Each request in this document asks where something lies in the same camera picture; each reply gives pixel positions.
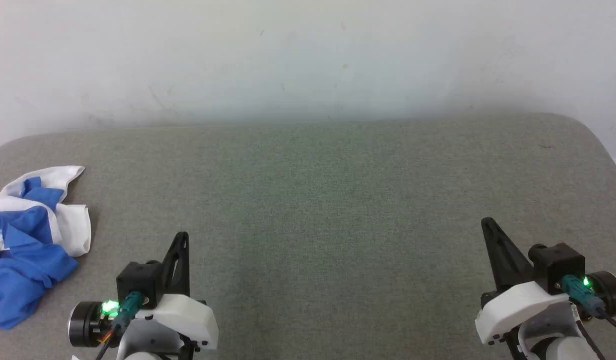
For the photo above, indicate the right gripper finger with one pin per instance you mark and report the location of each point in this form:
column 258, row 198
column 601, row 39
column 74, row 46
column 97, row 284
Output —
column 505, row 260

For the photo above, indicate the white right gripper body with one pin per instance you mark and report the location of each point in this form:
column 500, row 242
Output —
column 513, row 307

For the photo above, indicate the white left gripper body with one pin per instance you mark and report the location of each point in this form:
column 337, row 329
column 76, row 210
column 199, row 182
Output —
column 188, row 317

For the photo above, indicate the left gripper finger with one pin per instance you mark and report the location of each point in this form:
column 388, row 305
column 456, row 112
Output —
column 178, row 270

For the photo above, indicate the blue and white shirt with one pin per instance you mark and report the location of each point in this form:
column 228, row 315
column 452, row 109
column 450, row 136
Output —
column 23, row 250

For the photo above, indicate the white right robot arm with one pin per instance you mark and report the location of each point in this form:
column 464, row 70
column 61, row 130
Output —
column 553, row 350

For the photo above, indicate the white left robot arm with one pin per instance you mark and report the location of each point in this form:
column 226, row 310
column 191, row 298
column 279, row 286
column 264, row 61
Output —
column 148, row 342

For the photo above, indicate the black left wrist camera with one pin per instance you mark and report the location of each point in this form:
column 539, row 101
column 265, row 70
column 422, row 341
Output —
column 138, row 280

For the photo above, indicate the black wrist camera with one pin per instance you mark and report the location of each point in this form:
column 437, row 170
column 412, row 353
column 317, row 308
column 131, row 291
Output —
column 138, row 280
column 558, row 265

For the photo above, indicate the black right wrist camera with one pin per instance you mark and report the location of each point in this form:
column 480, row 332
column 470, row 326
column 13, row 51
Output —
column 558, row 265

